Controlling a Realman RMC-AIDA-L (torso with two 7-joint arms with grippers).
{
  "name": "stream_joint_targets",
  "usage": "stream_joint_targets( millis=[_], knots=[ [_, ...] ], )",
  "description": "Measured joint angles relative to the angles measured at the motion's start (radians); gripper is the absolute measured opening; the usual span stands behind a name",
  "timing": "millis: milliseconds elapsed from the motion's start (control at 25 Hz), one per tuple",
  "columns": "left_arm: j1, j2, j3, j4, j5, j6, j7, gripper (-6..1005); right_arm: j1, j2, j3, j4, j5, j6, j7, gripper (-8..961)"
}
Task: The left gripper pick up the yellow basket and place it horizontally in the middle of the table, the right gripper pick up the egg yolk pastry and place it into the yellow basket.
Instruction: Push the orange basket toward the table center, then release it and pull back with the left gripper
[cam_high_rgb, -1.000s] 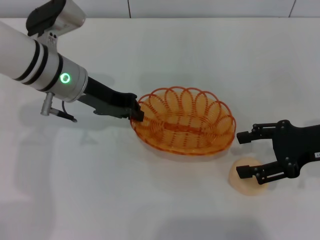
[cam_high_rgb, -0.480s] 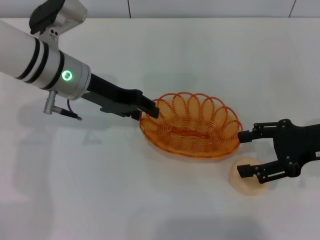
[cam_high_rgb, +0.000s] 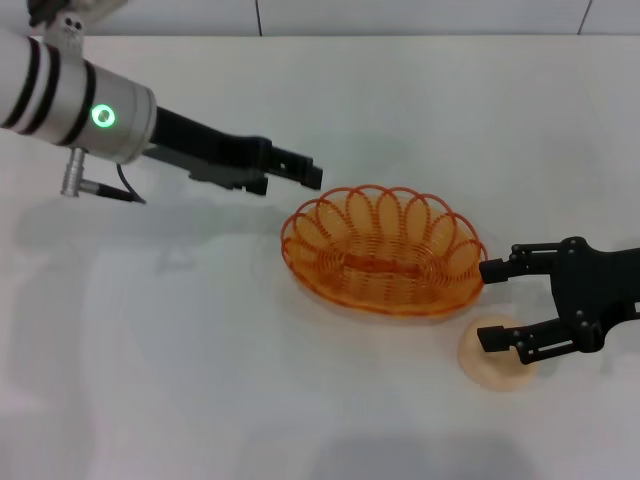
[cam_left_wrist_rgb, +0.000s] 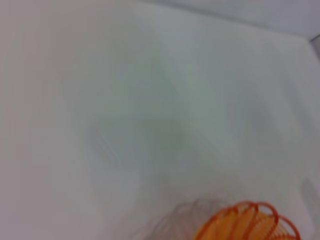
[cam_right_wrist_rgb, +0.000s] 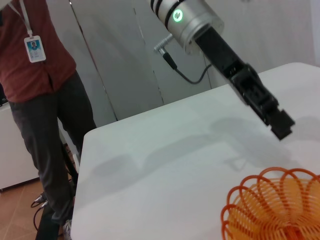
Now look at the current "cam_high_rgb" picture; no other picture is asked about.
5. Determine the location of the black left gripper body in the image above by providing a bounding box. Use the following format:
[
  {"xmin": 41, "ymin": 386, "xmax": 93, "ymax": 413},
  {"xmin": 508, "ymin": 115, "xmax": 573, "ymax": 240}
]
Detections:
[{"xmin": 144, "ymin": 105, "xmax": 274, "ymax": 191}]

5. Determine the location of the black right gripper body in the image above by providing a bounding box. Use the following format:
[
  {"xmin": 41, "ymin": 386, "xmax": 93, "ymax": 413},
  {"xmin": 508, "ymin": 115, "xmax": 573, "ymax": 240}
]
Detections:
[{"xmin": 549, "ymin": 236, "xmax": 640, "ymax": 352}]

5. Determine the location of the cream round bread bun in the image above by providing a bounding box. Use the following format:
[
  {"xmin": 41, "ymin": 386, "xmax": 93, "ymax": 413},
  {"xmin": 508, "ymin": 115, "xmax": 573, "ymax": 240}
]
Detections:
[{"xmin": 457, "ymin": 313, "xmax": 540, "ymax": 393}]

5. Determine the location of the orange wire basket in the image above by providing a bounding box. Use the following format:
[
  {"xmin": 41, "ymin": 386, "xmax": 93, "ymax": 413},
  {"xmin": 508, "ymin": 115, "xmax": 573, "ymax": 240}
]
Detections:
[{"xmin": 280, "ymin": 184, "xmax": 487, "ymax": 317}]

